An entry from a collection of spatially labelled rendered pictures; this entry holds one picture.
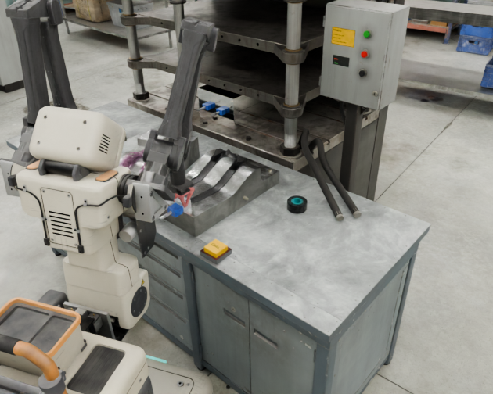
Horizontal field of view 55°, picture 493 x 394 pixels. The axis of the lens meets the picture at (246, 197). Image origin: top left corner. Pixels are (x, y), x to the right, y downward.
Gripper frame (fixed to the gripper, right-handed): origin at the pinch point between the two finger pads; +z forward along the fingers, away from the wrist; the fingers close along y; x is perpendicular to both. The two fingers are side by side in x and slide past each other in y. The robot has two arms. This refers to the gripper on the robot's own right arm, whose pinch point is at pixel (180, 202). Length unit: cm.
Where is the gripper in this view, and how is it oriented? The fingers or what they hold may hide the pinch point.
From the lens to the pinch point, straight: 174.5
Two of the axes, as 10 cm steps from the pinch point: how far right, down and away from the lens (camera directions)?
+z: 0.2, 8.4, 5.5
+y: -7.6, -3.5, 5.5
